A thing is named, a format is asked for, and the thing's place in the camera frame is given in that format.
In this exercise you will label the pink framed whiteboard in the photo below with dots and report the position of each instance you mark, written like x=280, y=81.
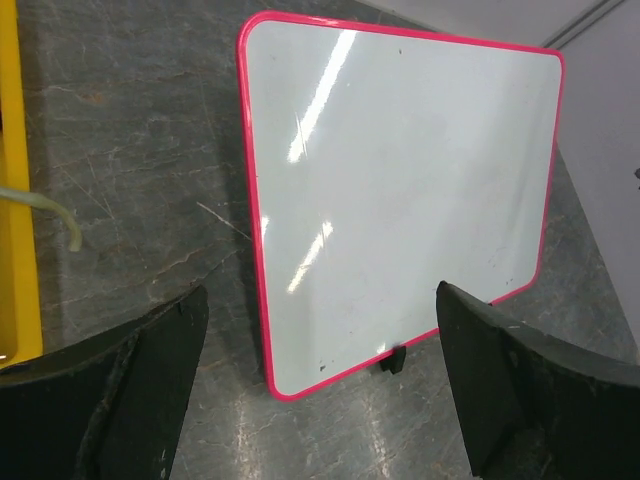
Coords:
x=381, y=161

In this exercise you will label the black whiteboard clip foot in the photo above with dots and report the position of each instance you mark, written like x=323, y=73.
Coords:
x=395, y=361

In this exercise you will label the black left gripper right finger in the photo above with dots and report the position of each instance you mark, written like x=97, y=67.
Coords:
x=532, y=406

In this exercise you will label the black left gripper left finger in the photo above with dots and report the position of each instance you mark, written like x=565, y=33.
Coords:
x=109, y=407

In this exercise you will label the pale green melon stem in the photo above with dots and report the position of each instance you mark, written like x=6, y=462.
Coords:
x=39, y=201

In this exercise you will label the yellow plastic fruit basket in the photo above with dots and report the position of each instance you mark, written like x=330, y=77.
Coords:
x=21, y=335

